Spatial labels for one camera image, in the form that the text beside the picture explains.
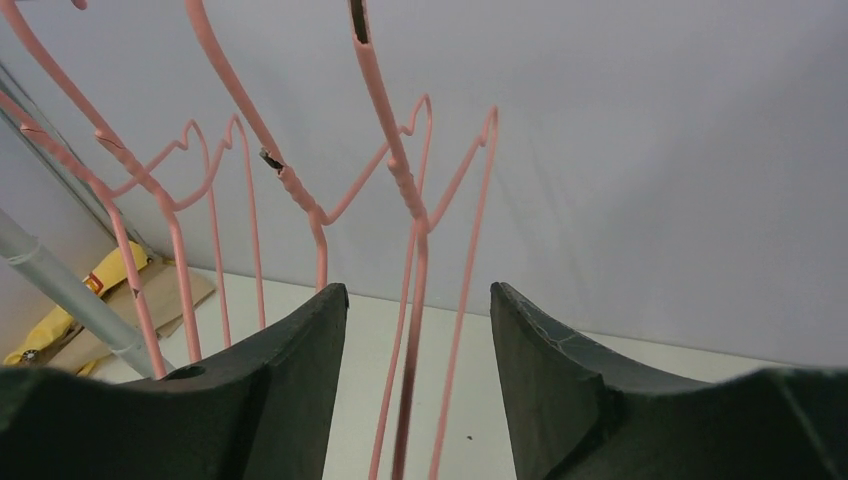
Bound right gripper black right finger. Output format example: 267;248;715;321
490;282;847;479

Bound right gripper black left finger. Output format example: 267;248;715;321
1;283;349;479

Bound beige cloth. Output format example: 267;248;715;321
47;261;183;373

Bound yellow printed cloth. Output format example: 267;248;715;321
3;248;128;376

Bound left grey rack pole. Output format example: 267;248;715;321
1;212;174;379

